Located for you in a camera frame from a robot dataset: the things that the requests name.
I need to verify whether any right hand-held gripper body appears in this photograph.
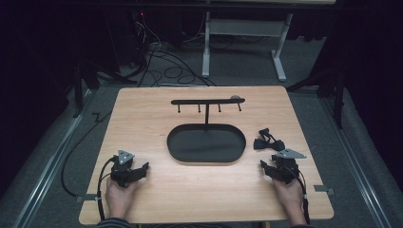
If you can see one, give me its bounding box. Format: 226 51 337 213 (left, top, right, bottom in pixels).
271 148 308 185

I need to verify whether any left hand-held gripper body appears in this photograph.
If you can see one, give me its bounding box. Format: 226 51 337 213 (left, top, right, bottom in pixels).
109 149 139 188

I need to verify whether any person's left hand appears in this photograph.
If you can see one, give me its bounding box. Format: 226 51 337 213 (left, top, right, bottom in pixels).
105 177 138 220

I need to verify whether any person's right hand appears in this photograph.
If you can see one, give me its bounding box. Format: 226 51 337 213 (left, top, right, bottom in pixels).
272 178 307 226

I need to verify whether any black bow tie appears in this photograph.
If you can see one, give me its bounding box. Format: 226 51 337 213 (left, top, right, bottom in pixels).
253 127 286 152

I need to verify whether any black hanger stand with tray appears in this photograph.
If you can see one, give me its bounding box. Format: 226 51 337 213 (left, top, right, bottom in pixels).
166 97 247 164

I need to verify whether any black metal stand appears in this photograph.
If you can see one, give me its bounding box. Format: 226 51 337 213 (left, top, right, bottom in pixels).
285 63 347 129
71 60 96 119

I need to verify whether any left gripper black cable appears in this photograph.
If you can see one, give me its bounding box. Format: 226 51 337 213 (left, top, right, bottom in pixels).
96 155 119 221

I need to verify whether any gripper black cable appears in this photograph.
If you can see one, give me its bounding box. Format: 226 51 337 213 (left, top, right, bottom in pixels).
96 155 119 221
283 165 312 226

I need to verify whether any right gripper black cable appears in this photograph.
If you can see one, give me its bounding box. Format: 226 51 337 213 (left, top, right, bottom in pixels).
283 165 312 226

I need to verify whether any grey table bracket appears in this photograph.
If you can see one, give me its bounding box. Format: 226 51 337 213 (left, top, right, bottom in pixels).
75 193 99 204
313 184 336 197

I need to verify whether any long black floor cable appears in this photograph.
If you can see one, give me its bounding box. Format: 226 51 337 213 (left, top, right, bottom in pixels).
60 109 113 198

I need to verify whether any grey metal floor rail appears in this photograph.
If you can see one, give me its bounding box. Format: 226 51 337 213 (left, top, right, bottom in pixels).
319 96 393 228
11 88 93 228

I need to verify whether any tangle of black floor cables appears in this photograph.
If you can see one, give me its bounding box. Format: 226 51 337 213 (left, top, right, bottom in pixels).
127 11 218 88

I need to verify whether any white metal desk frame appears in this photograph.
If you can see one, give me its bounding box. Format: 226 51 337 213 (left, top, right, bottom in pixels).
201 9 295 83

